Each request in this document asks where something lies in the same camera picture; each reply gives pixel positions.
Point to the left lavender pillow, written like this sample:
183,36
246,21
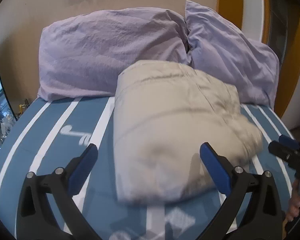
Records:
84,55

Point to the blue white striped bed sheet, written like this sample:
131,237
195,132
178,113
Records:
49,134

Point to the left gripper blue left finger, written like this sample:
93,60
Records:
35,218

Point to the orange wooden door frame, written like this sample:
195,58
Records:
277,24

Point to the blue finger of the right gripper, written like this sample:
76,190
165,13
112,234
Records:
288,142

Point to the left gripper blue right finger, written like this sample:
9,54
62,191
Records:
252,208

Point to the person's right hand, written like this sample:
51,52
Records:
294,202

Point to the beige quilted down jacket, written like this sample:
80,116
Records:
164,111

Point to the right lavender pillow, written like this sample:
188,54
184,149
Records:
219,48

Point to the lavender pillow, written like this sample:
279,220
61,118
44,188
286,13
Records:
84,55
219,48

